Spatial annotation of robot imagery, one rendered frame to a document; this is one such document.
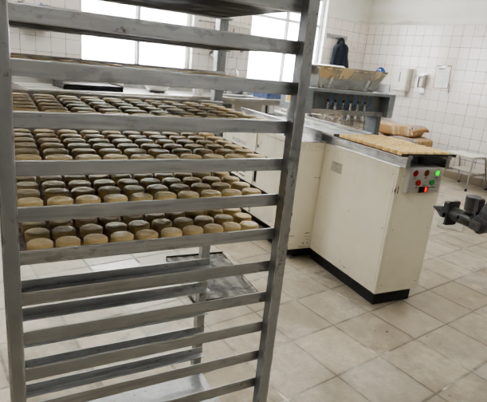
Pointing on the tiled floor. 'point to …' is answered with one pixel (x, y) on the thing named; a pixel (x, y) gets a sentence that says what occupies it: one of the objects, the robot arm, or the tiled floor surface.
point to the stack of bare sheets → (221, 289)
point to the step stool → (470, 167)
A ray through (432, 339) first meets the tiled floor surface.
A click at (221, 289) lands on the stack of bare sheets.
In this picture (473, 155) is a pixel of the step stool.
